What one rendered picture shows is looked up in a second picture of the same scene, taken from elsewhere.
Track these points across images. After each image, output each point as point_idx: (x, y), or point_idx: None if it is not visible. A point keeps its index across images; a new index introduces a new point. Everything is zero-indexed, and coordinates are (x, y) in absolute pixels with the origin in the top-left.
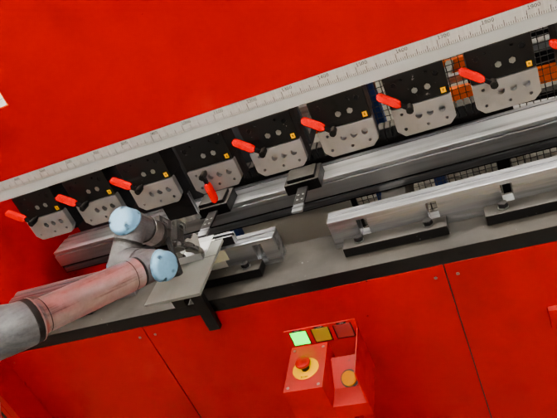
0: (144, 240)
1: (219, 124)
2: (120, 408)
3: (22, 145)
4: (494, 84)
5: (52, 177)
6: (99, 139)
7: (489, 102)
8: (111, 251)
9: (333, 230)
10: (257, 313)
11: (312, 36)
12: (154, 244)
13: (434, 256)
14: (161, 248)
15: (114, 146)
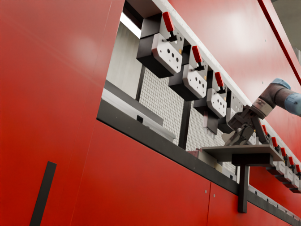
0: (275, 106)
1: (242, 101)
2: None
3: (189, 6)
4: (287, 158)
5: (189, 36)
6: (214, 52)
7: (280, 166)
8: (292, 90)
9: (250, 190)
10: (253, 213)
11: None
12: (267, 115)
13: (289, 217)
14: (260, 122)
15: (217, 63)
